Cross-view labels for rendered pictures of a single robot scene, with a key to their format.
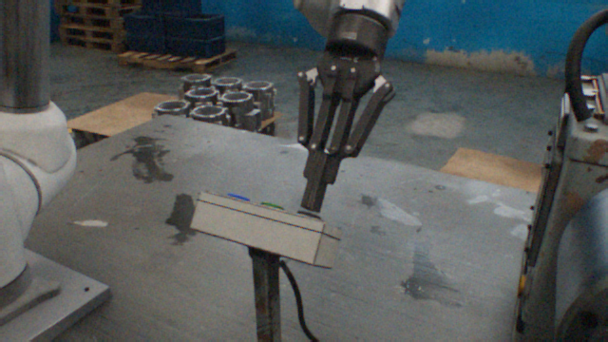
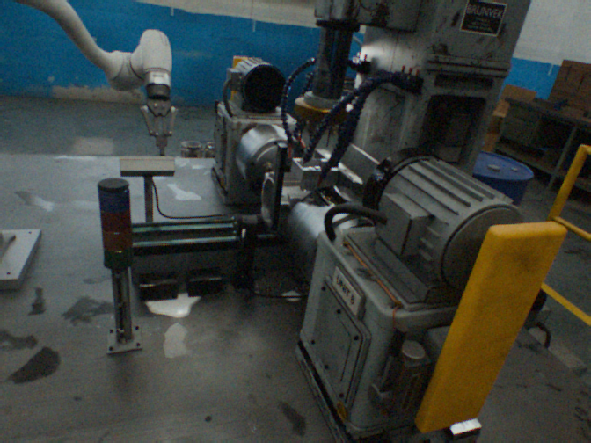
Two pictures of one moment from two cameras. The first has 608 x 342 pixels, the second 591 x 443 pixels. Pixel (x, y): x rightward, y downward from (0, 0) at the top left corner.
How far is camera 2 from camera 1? 1.03 m
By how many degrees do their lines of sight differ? 44
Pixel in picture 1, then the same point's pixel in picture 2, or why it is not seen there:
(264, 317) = (149, 203)
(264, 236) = (153, 165)
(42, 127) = not seen: outside the picture
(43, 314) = (21, 244)
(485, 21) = not seen: hidden behind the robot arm
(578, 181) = (235, 136)
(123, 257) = (24, 222)
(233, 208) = (136, 159)
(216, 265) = (83, 212)
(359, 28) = (163, 90)
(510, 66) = (127, 97)
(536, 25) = not seen: hidden behind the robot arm
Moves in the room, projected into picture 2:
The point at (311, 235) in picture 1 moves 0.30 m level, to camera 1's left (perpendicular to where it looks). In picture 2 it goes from (171, 161) to (76, 177)
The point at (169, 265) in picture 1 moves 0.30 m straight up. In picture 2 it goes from (57, 218) to (46, 136)
